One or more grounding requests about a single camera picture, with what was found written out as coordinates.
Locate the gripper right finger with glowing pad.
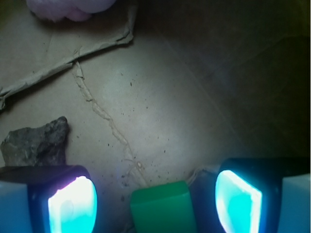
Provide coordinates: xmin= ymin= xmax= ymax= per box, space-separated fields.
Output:
xmin=215 ymin=157 xmax=311 ymax=233

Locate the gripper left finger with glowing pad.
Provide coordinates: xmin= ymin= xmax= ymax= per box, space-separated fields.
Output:
xmin=0 ymin=165 xmax=98 ymax=233

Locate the green rectangular block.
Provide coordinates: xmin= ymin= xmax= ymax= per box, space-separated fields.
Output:
xmin=130 ymin=181 xmax=197 ymax=233

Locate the grey brown rock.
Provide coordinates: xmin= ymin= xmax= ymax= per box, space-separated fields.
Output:
xmin=0 ymin=116 xmax=69 ymax=166

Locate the pink fluffy ball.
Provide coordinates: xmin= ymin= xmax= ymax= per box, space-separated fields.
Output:
xmin=26 ymin=0 xmax=116 ymax=22

